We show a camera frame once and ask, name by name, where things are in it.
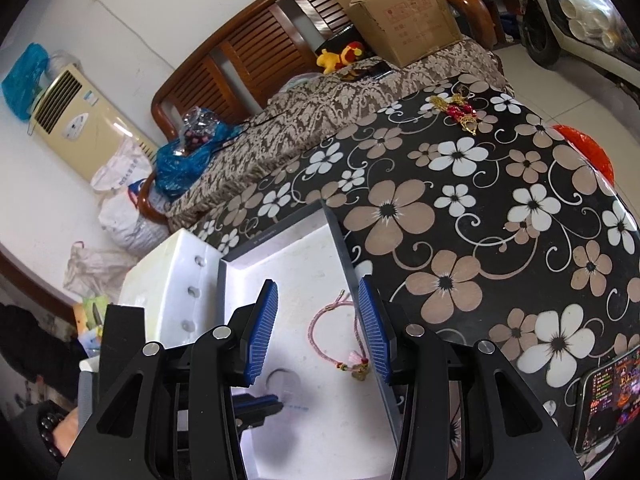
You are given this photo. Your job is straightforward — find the person's left forearm black sleeve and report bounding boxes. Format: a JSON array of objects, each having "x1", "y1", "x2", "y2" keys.
[{"x1": 0, "y1": 304, "x2": 83, "y2": 480}]

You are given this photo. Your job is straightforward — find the white electric scooter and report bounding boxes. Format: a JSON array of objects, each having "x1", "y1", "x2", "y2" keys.
[{"x1": 517, "y1": 0, "x2": 640, "y2": 92}]

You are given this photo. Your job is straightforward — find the clear bag of white cups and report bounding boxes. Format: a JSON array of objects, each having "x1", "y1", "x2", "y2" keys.
[{"x1": 552, "y1": 0, "x2": 632, "y2": 52}]

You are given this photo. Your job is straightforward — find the dark bead wrist bracelet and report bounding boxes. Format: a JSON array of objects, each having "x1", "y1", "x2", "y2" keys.
[{"x1": 39, "y1": 411, "x2": 67, "y2": 463}]

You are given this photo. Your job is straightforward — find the colourful paper packet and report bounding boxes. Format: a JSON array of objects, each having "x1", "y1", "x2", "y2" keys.
[{"x1": 72, "y1": 297, "x2": 109, "y2": 357}]

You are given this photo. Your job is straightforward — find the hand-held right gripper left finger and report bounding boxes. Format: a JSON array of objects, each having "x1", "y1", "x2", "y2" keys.
[{"x1": 57, "y1": 279, "x2": 281, "y2": 480}]

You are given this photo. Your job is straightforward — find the beige standing air conditioner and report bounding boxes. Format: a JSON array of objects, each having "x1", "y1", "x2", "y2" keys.
[{"x1": 27, "y1": 62, "x2": 161, "y2": 184}]

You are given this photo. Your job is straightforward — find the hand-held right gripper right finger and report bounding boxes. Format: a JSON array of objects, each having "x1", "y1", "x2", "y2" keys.
[{"x1": 356, "y1": 275, "x2": 587, "y2": 480}]

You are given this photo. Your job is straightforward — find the yellow and red plush toy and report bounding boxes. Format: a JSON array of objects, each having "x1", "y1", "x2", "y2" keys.
[{"x1": 316, "y1": 40, "x2": 365, "y2": 75}]

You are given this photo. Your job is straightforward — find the grey box with white inside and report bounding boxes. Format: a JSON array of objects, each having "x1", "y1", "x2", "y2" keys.
[{"x1": 217, "y1": 199, "x2": 407, "y2": 480}]

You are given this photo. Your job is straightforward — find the clear bag of beads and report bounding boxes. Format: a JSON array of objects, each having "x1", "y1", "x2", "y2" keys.
[{"x1": 180, "y1": 107, "x2": 227, "y2": 149}]

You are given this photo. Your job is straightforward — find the blue plastic bag with contents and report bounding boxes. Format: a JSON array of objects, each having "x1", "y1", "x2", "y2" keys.
[{"x1": 155, "y1": 125, "x2": 246, "y2": 199}]

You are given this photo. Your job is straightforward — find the red plastic bag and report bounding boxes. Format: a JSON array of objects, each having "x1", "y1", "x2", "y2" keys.
[{"x1": 552, "y1": 124, "x2": 615, "y2": 184}]

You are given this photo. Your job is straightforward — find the brown patterned sofa cover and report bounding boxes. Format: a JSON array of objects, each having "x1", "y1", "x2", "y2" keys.
[{"x1": 165, "y1": 37, "x2": 516, "y2": 232}]

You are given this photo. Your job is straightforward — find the wooden slatted bench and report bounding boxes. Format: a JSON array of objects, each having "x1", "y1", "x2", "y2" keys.
[{"x1": 150, "y1": 0, "x2": 507, "y2": 226}]

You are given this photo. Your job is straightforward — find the person's left hand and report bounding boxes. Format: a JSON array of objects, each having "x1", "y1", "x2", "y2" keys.
[{"x1": 52, "y1": 404, "x2": 82, "y2": 462}]

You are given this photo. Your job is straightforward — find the light blue plastic bag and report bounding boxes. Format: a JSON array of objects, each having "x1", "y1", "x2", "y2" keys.
[{"x1": 1, "y1": 42, "x2": 51, "y2": 121}]

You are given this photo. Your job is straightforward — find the white bag with blue print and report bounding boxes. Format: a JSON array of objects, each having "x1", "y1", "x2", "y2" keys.
[{"x1": 97, "y1": 180, "x2": 172, "y2": 256}]

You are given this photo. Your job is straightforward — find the cardboard box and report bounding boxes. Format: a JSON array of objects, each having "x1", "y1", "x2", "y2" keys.
[{"x1": 330, "y1": 0, "x2": 466, "y2": 68}]

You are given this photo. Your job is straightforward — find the white plastic bag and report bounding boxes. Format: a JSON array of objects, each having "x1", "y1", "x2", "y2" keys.
[{"x1": 90, "y1": 137, "x2": 157, "y2": 194}]

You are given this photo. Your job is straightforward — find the black floral tablecloth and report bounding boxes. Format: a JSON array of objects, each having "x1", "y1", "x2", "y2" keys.
[{"x1": 190, "y1": 72, "x2": 640, "y2": 480}]

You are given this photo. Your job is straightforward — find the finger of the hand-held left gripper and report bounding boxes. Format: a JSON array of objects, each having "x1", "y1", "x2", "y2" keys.
[{"x1": 232, "y1": 392, "x2": 284, "y2": 427}]

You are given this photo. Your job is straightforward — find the pink cord bracelet with charm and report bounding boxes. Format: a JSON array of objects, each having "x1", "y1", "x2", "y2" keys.
[{"x1": 307, "y1": 290, "x2": 374, "y2": 382}]

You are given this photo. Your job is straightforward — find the white foam block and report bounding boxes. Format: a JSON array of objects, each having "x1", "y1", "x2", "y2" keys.
[{"x1": 119, "y1": 230, "x2": 224, "y2": 359}]

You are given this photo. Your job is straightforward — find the red and gold jewelry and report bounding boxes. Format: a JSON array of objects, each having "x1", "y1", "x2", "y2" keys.
[{"x1": 425, "y1": 87, "x2": 482, "y2": 136}]

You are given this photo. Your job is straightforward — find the smartphone with lit screen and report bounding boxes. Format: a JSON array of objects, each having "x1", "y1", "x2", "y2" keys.
[{"x1": 572, "y1": 345, "x2": 640, "y2": 456}]

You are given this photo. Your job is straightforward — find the crumpled translucent plastic bag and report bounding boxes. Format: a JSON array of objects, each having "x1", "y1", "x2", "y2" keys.
[{"x1": 62, "y1": 241, "x2": 142, "y2": 302}]

